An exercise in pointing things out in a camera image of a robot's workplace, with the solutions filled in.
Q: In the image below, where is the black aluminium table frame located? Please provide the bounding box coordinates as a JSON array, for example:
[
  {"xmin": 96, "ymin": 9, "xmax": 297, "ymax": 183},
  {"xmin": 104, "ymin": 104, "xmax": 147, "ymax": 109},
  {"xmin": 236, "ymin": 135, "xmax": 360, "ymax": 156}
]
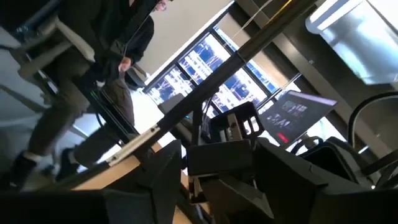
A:
[{"xmin": 46, "ymin": 0, "xmax": 317, "ymax": 190}]

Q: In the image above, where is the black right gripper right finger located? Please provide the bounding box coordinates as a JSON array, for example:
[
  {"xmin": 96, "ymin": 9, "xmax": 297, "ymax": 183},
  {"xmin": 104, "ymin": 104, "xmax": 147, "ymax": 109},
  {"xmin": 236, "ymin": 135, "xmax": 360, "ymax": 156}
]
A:
[{"xmin": 255, "ymin": 138, "xmax": 371, "ymax": 224}]

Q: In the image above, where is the grey office chair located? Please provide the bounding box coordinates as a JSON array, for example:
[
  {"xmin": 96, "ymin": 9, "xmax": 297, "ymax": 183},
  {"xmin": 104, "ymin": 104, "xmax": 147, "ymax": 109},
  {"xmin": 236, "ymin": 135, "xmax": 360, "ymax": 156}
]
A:
[{"xmin": 15, "ymin": 17, "xmax": 96, "ymax": 80}]

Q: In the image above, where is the open laptop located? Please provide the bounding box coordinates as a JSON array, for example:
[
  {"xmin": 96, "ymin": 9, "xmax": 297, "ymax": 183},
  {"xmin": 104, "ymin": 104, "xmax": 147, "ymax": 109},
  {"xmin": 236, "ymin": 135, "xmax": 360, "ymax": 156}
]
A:
[{"xmin": 259, "ymin": 90, "xmax": 339, "ymax": 147}]

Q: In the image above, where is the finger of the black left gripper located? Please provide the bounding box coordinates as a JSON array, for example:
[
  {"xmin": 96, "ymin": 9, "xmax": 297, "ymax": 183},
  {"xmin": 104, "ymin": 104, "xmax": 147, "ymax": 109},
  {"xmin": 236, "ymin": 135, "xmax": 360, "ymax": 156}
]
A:
[{"xmin": 200, "ymin": 174, "xmax": 274, "ymax": 224}]

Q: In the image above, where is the large glass window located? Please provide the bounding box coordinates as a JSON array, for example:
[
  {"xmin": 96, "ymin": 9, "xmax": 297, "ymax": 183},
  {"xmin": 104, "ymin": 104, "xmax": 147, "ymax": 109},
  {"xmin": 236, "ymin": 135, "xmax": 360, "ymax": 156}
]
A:
[{"xmin": 142, "ymin": 26, "xmax": 280, "ymax": 114}]

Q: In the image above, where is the person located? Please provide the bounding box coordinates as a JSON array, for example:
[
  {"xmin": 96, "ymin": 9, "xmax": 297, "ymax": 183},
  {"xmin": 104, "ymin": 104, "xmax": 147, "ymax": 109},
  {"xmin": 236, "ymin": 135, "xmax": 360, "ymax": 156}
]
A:
[{"xmin": 0, "ymin": 0, "xmax": 175, "ymax": 189}]

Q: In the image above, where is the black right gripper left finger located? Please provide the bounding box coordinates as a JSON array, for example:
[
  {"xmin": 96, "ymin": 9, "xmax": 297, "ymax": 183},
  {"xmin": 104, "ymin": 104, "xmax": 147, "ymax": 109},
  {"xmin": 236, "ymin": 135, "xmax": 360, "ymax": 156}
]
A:
[{"xmin": 102, "ymin": 139, "xmax": 183, "ymax": 224}]

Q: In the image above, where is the large ceiling light panel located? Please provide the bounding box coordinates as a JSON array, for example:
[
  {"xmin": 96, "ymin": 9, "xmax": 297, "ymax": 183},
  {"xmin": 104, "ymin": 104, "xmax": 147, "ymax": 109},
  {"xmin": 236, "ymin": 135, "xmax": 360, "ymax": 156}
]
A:
[{"xmin": 305, "ymin": 0, "xmax": 398, "ymax": 85}]

